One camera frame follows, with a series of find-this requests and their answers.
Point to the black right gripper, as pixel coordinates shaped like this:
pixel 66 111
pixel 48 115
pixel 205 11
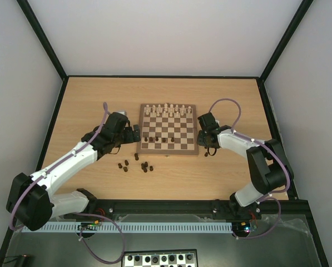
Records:
pixel 203 139

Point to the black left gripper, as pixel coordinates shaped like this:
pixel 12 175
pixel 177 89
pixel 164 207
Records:
pixel 130 137

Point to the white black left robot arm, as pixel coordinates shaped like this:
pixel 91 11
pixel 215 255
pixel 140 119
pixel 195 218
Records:
pixel 33 199

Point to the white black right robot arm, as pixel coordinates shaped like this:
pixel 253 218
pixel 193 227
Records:
pixel 269 168

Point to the wooden chess board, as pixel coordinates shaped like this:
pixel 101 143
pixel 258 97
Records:
pixel 172 134

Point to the dark chess piece table centre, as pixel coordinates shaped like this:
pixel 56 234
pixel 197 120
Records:
pixel 144 165

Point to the small printed chess board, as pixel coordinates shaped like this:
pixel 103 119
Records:
pixel 158 258

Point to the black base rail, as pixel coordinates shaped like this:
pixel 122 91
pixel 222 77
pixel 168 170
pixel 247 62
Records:
pixel 214 209

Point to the grey slotted cable duct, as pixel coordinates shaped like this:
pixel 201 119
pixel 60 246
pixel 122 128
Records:
pixel 139 227

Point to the black frame post back left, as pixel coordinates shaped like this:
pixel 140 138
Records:
pixel 43 39

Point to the black frame post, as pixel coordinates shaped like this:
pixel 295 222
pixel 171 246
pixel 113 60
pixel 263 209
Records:
pixel 43 39
pixel 289 32

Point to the black frame post back right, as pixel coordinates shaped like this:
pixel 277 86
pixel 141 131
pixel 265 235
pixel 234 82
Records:
pixel 289 32

